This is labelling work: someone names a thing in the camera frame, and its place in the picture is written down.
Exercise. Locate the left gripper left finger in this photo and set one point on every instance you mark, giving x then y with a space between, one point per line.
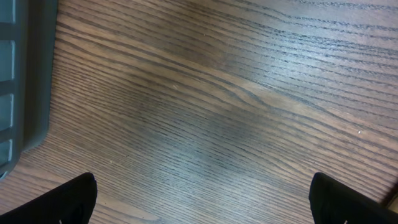
70 203

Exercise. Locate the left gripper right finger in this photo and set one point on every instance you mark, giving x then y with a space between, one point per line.
332 202

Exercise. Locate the grey plastic shopping basket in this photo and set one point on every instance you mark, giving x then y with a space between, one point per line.
27 47

